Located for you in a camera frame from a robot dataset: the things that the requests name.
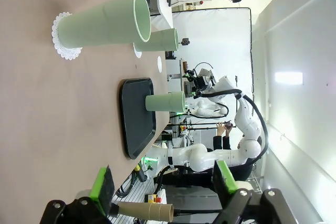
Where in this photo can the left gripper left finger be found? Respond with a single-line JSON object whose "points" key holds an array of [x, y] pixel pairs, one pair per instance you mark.
{"points": [[105, 187]]}

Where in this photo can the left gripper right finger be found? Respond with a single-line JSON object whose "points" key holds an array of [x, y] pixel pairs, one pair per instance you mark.
{"points": [[223, 179]]}

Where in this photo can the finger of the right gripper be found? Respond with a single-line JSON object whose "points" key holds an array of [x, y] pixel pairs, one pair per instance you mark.
{"points": [[191, 75], [198, 94]]}

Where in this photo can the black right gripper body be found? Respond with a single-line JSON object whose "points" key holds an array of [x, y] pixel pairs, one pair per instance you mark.
{"points": [[200, 83]]}

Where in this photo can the white paper doily coaster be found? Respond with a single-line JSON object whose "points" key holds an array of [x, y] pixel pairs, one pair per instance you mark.
{"points": [[68, 53], [137, 54], [159, 64]]}

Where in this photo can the pale green cup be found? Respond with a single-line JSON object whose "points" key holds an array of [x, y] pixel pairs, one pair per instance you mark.
{"points": [[99, 24], [162, 102], [157, 41]]}

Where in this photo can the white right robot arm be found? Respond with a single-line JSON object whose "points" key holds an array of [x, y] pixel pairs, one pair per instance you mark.
{"points": [[204, 155]]}

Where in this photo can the seated person in black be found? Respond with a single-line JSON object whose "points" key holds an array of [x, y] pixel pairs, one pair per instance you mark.
{"points": [[221, 142]]}

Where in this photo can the black yellow handheld controller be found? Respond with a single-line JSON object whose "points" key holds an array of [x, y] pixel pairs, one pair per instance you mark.
{"points": [[141, 175]]}

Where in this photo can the brown cardboard tube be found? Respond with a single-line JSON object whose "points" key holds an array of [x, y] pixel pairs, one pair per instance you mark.
{"points": [[147, 211]]}

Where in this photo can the white backdrop screen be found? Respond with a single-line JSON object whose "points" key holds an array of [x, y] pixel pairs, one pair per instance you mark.
{"points": [[223, 37]]}

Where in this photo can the yellow red emergency stop box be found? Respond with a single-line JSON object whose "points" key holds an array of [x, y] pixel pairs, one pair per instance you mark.
{"points": [[157, 198]]}

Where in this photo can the black plastic tray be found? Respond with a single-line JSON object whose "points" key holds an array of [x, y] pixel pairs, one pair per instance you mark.
{"points": [[136, 129]]}

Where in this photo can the white side table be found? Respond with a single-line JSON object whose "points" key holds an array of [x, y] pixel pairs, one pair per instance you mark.
{"points": [[164, 9]]}

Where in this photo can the rectangular ceiling light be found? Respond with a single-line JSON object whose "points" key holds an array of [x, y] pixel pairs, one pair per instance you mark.
{"points": [[288, 78]]}

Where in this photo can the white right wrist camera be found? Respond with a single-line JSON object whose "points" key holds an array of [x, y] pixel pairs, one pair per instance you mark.
{"points": [[204, 72]]}

